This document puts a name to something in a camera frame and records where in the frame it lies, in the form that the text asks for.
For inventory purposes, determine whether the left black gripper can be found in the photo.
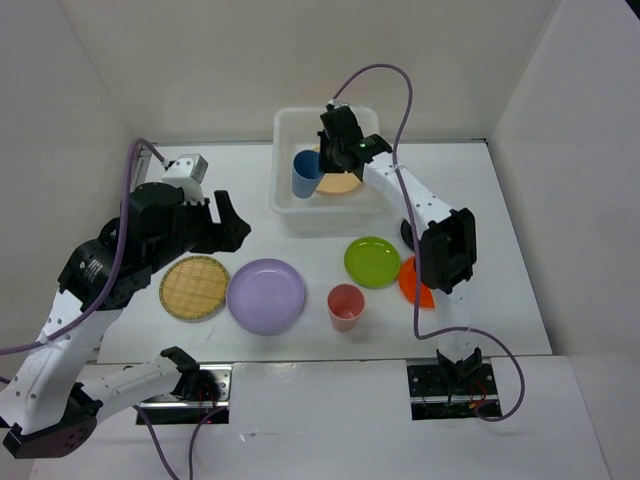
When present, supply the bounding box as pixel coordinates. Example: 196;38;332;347
148;189;252;273

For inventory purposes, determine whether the purple cable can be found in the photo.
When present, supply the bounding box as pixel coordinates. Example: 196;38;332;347
329;63;526;424
0;138;229;480

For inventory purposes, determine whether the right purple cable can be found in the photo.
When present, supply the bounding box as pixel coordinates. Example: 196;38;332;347
329;63;526;424

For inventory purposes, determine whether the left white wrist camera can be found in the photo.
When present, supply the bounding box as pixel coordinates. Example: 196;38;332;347
161;154;209;204

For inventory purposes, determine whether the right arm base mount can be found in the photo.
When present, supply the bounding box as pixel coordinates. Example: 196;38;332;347
406;347;502;421

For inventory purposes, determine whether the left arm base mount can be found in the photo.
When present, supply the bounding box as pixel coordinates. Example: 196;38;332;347
138;364;233;426

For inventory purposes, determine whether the orange plastic plate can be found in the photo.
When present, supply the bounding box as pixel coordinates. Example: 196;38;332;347
397;256;436;310

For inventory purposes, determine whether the clear plastic bin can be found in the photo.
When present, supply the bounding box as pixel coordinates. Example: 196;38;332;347
269;107;387;236

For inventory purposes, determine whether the beige plastic plate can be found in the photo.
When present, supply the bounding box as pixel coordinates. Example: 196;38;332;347
315;172;361;195

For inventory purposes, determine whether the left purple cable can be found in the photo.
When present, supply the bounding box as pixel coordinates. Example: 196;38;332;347
0;138;229;480

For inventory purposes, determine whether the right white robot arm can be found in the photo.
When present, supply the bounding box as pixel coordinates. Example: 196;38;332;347
318;104;477;334

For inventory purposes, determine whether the round bamboo tray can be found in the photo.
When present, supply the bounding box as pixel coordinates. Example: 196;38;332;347
159;255;230;322

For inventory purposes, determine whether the blue plastic cup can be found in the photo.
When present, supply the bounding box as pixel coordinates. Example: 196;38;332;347
292;150;324;199

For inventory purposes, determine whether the green plastic plate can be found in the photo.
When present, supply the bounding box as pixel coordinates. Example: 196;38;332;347
343;236;402;289

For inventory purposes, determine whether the purple plastic plate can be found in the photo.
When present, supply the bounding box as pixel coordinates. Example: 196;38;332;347
226;258;306;336

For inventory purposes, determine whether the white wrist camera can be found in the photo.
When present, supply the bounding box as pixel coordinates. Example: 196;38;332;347
325;99;348;111
161;154;209;204

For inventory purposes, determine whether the pink plastic cup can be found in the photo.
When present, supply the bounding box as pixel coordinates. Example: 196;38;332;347
327;284;366;333

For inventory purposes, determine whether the black plastic plate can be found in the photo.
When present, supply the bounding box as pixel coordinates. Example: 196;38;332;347
400;219;414;251

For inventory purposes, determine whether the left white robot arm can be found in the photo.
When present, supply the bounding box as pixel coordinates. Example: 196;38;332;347
1;182;251;459

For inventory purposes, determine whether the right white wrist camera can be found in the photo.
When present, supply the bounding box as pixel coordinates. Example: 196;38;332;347
325;99;348;111

